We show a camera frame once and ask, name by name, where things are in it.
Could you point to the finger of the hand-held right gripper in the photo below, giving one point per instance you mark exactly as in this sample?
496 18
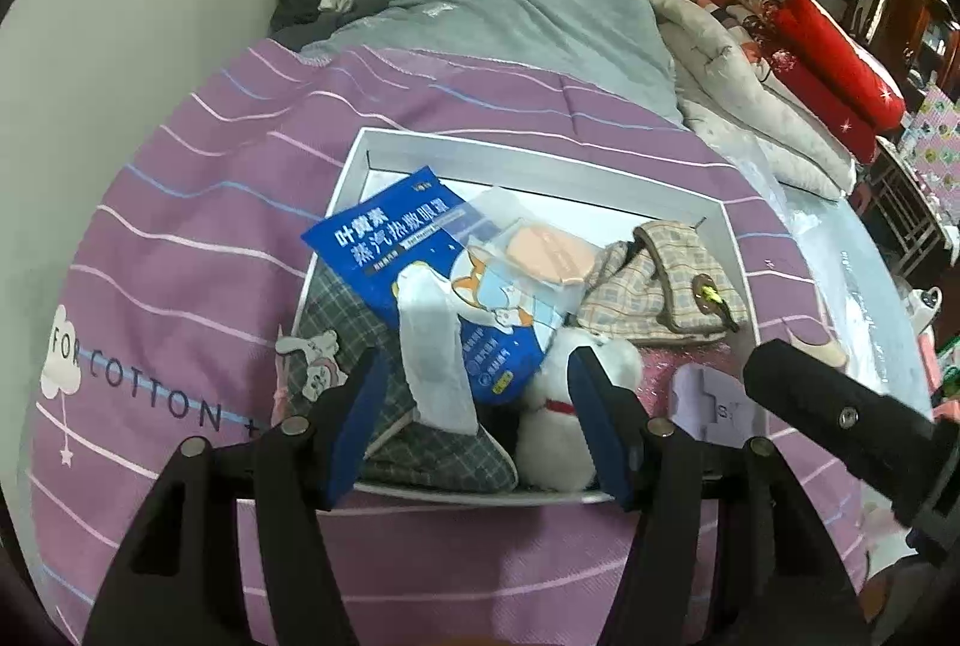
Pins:
825 413

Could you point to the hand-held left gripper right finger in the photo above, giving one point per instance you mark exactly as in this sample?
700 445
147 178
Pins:
600 428

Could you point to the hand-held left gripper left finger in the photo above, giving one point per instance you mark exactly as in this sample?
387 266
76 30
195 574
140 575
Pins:
352 436

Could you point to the white plush dog toy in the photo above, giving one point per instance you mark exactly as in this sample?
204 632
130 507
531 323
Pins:
551 443

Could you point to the pink glitter sponge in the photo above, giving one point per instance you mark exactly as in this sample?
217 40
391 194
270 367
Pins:
660 368

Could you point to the grey plaid cloth pouch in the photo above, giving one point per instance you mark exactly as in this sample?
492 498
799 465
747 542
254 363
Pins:
450 458

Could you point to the white soft packet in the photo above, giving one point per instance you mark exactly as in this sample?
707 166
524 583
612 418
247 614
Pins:
435 353

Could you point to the beige plaid pouch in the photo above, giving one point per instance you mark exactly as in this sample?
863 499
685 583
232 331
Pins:
667 286

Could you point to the clear plastic bag with puff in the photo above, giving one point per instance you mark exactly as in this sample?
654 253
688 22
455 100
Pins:
540 248

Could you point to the blue eye mask packet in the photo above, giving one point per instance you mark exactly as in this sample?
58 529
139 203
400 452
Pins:
390 233

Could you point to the white shallow tray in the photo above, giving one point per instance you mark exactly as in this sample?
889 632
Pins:
525 166

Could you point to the small tan object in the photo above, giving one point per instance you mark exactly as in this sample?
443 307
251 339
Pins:
817 349

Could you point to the clear plastic sheet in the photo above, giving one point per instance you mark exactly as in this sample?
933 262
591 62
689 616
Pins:
840 256

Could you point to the metal rack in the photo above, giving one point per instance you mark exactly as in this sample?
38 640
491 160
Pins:
900 211

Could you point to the pink patterned box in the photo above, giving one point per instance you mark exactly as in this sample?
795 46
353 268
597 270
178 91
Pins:
934 158

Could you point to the purple striped bedsheet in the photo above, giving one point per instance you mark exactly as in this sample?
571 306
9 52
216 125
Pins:
187 203

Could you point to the cream quilt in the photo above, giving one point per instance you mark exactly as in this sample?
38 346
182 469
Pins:
742 91

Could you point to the red printed blanket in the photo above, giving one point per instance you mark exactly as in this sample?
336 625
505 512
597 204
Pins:
817 45

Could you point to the grey blanket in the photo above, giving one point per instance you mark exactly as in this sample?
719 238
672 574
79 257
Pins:
525 15

